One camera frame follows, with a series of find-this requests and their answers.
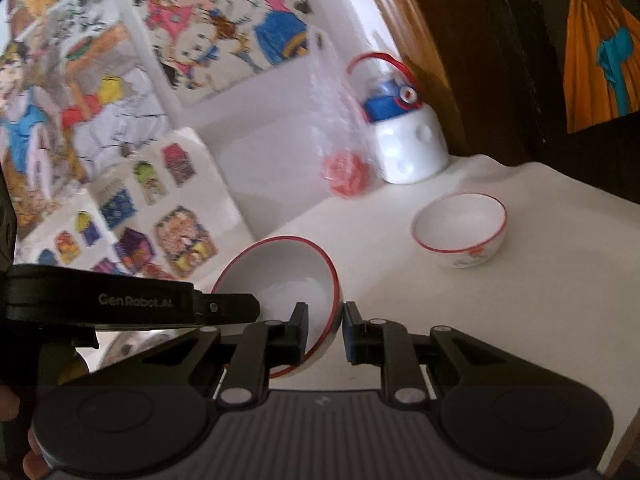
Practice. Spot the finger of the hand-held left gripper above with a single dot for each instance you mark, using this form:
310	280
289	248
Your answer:
230	308

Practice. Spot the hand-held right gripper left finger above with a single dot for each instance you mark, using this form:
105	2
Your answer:
303	332

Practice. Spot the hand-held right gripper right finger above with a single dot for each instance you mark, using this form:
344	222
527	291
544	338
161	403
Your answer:
350	332

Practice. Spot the white ceramic bowl red rim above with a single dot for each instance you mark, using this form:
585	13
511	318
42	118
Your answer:
455	225
285	270

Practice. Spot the steel bowl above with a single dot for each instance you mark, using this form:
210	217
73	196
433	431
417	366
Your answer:
130	347

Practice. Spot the person's left hand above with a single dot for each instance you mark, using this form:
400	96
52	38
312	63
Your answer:
9	405

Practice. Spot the colourful houses drawing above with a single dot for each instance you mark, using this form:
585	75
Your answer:
150	200

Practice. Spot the white printed tablecloth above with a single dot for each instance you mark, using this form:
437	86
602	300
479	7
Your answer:
500	320

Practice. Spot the clear plastic bag red contents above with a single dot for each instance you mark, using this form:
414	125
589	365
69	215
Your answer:
345	172

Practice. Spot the white water bottle blue lid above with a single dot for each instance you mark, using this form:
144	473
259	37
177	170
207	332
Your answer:
410	145

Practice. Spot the boy with fan drawing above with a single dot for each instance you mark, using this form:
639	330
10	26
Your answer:
90	85

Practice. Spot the girl with teddy drawing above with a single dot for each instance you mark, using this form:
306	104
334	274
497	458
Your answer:
225	20

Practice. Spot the wooden table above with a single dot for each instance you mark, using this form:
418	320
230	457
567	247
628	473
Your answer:
627	445

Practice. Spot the dark door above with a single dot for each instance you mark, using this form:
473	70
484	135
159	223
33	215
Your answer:
525	60

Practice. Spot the orange dress woman poster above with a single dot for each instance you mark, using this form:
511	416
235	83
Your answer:
605	60

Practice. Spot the brown wooden door frame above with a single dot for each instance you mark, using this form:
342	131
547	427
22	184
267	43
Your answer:
400	20

